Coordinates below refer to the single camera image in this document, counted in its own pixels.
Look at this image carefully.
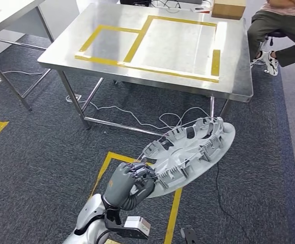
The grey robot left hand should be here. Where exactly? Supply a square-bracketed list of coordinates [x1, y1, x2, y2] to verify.
[103, 162, 157, 212]

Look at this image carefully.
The grey plastic wheel hubcap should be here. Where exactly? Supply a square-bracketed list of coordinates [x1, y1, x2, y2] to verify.
[137, 116, 236, 199]

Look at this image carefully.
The stainless steel workbench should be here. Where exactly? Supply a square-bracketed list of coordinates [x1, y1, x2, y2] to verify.
[37, 3, 254, 130]

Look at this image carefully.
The yellow tape double rectangle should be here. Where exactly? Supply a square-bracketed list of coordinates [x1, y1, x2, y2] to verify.
[74, 15, 222, 84]

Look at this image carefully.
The white desk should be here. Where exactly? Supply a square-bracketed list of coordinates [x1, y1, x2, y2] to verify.
[117, 0, 213, 15]

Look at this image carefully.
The small white red box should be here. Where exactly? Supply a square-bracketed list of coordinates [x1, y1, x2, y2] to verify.
[191, 6, 212, 14]

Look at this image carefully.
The white top steel table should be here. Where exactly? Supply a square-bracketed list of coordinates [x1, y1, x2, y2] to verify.
[0, 0, 81, 112]

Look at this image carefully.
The brown cardboard box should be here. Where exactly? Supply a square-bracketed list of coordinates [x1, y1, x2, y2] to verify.
[211, 0, 247, 21]

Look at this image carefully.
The person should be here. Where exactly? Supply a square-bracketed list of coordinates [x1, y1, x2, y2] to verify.
[247, 0, 295, 77]

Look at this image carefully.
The black stool chrome base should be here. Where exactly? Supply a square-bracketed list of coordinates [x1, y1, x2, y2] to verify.
[250, 30, 288, 74]

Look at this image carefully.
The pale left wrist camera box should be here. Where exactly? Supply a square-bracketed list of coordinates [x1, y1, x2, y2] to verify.
[124, 216, 151, 237]

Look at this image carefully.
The white socket cable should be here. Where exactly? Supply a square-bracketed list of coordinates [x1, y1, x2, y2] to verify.
[66, 96, 214, 132]

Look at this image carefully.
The robot body bracket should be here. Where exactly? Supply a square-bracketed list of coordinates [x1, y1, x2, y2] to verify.
[180, 227, 197, 244]

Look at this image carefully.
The black floor cable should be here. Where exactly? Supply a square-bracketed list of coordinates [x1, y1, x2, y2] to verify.
[214, 161, 253, 244]

